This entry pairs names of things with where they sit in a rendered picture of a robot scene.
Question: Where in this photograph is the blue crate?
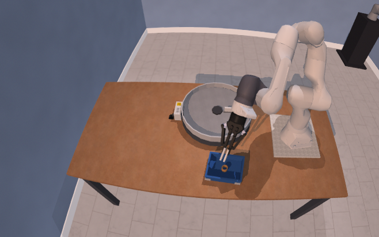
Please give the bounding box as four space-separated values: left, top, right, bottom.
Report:
204 151 245 185

